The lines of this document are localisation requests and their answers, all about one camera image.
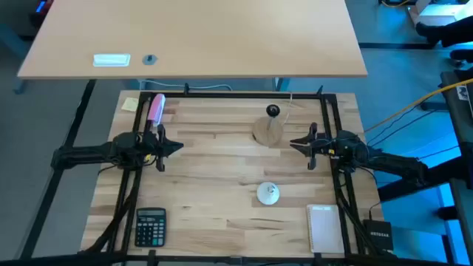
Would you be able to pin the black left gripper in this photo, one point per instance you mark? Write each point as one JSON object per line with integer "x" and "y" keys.
{"x": 150, "y": 144}

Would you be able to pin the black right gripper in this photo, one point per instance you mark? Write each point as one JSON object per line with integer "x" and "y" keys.
{"x": 326, "y": 145}

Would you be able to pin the lamp with round wooden base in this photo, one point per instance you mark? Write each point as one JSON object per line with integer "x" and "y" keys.
{"x": 267, "y": 133}

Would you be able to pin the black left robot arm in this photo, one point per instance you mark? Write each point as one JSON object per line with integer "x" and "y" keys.
{"x": 92, "y": 151}

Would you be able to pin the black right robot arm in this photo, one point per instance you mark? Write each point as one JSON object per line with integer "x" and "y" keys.
{"x": 388, "y": 162}

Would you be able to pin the pink and white stapler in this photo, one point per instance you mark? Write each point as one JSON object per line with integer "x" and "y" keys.
{"x": 156, "y": 109}

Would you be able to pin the yellow sticky note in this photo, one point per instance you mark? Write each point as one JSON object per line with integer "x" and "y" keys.
{"x": 129, "y": 104}

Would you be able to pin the black desk calculator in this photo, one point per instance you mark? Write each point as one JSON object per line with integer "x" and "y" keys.
{"x": 150, "y": 229}

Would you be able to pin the white spiral notebook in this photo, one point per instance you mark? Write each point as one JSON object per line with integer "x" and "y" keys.
{"x": 325, "y": 229}

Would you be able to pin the black rig base beam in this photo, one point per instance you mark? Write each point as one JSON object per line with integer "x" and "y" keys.
{"x": 55, "y": 173}
{"x": 439, "y": 177}

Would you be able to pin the tan wooden desk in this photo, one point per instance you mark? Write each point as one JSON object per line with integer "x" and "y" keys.
{"x": 199, "y": 37}

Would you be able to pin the person's foot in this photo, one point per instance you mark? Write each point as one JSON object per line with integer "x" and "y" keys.
{"x": 447, "y": 33}

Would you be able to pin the white box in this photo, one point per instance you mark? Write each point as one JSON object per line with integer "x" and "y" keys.
{"x": 439, "y": 11}

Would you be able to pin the black metal table frame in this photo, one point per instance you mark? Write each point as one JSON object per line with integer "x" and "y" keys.
{"x": 229, "y": 95}

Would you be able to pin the black network switch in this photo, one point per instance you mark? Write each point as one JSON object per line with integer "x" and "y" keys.
{"x": 378, "y": 234}

